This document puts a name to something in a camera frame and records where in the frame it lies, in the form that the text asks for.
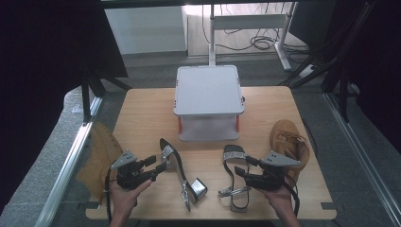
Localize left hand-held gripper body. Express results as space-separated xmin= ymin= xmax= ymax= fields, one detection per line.
xmin=110 ymin=150 xmax=159 ymax=191

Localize tan suede boot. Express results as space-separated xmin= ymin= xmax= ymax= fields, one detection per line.
xmin=270 ymin=119 xmax=311 ymax=187
xmin=76 ymin=122 xmax=124 ymax=202

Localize person's left hand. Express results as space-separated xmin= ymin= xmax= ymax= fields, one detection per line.
xmin=109 ymin=179 xmax=153 ymax=221

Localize person's right hand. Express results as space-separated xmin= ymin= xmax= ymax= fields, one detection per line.
xmin=253 ymin=177 xmax=298 ymax=220

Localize white two-tier shoe rack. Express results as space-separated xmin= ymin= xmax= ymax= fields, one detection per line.
xmin=173 ymin=64 xmax=246 ymax=142

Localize black heeled sandal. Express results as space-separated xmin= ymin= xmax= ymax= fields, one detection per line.
xmin=218 ymin=144 xmax=253 ymax=213
xmin=159 ymin=137 xmax=208 ymax=212

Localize left hand-held gripper black cable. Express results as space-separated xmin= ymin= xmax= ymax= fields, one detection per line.
xmin=104 ymin=166 xmax=113 ymax=223

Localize black curtain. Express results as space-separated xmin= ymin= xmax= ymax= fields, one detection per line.
xmin=327 ymin=0 xmax=401 ymax=155
xmin=0 ymin=0 xmax=129 ymax=216

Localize silver metal rail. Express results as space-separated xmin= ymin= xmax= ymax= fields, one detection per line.
xmin=324 ymin=93 xmax=401 ymax=227
xmin=34 ymin=96 xmax=103 ymax=227

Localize white cabinet panel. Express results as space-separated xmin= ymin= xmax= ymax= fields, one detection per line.
xmin=104 ymin=6 xmax=187 ymax=55

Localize black metal stand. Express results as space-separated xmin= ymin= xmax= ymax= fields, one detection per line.
xmin=278 ymin=0 xmax=377 ymax=124
xmin=79 ymin=62 xmax=132 ymax=125

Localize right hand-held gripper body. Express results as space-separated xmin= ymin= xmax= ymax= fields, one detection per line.
xmin=243 ymin=150 xmax=302 ymax=192

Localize white desk frame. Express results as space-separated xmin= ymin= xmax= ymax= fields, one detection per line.
xmin=207 ymin=1 xmax=299 ymax=72

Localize black floor cables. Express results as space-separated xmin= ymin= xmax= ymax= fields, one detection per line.
xmin=201 ymin=4 xmax=311 ymax=64

